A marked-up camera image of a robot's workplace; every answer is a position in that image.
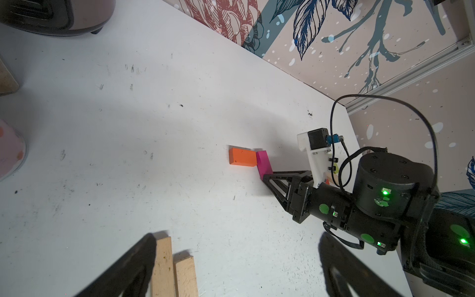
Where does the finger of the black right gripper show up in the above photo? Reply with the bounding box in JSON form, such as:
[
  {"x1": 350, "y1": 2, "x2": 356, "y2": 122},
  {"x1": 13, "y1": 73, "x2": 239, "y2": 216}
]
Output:
[
  {"x1": 272, "y1": 170, "x2": 313, "y2": 183},
  {"x1": 263, "y1": 174, "x2": 297, "y2": 215}
]

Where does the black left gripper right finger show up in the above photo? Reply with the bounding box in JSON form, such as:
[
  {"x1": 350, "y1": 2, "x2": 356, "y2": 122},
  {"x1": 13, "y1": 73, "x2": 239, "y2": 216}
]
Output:
[{"x1": 319, "y1": 233, "x2": 401, "y2": 297}]

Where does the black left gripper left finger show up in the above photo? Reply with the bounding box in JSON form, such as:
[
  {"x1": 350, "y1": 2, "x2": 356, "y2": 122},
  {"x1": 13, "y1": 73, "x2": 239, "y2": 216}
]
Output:
[{"x1": 77, "y1": 233, "x2": 157, "y2": 297}]

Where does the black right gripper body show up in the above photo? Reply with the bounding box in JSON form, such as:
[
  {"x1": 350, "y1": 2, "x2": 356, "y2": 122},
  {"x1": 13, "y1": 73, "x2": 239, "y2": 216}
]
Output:
[{"x1": 291, "y1": 183, "x2": 353, "y2": 230}]

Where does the magenta block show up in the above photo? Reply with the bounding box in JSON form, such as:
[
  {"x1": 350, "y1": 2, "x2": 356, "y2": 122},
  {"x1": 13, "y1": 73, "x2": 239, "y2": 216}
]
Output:
[{"x1": 256, "y1": 150, "x2": 273, "y2": 181}]

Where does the long wooden block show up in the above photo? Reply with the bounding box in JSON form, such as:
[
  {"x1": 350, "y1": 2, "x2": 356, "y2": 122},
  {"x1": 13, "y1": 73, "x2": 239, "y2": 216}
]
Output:
[
  {"x1": 174, "y1": 256, "x2": 199, "y2": 297},
  {"x1": 150, "y1": 237, "x2": 176, "y2": 297}
]

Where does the orange block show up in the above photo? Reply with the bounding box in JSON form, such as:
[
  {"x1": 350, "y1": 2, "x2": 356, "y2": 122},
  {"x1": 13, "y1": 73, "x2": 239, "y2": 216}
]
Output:
[{"x1": 229, "y1": 147, "x2": 257, "y2": 167}]

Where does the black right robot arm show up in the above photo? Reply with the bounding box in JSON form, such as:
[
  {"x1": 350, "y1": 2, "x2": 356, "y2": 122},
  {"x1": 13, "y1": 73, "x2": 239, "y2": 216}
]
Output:
[{"x1": 263, "y1": 150, "x2": 475, "y2": 297}]

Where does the pink tin can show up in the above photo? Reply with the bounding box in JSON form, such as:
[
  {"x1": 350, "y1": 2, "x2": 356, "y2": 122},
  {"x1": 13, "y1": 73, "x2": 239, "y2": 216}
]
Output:
[{"x1": 0, "y1": 120, "x2": 27, "y2": 181}]

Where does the glass spice jar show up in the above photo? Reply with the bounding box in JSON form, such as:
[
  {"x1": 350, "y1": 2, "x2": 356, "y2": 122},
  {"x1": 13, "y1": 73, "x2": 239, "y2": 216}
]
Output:
[{"x1": 0, "y1": 59, "x2": 20, "y2": 96}]

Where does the silver rice cooker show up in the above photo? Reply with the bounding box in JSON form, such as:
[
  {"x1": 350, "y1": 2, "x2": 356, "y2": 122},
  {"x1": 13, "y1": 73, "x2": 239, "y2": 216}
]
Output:
[{"x1": 1, "y1": 0, "x2": 116, "y2": 37}]

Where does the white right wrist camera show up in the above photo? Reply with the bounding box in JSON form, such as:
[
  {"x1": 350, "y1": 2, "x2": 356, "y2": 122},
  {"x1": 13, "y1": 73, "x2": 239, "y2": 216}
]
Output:
[{"x1": 297, "y1": 127, "x2": 342, "y2": 188}]

